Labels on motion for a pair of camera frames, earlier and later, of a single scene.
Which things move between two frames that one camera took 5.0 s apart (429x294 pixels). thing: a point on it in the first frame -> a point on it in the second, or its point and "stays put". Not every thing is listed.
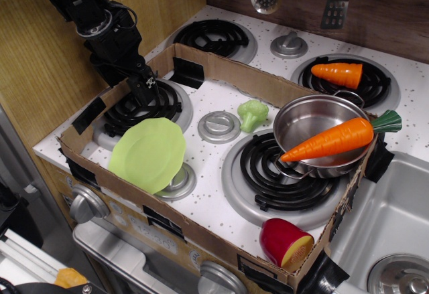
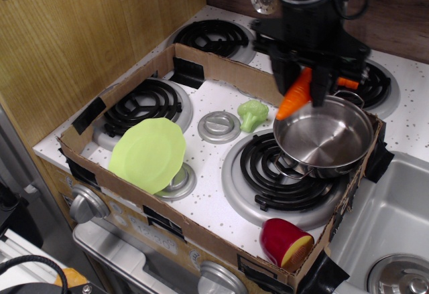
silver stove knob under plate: (181, 185) stays put
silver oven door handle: (118, 254) stays put
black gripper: (116, 56) -> (310, 32)
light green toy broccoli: (251, 111) stays put
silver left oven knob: (86, 204) stays put
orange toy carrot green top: (348, 132) -> (299, 96)
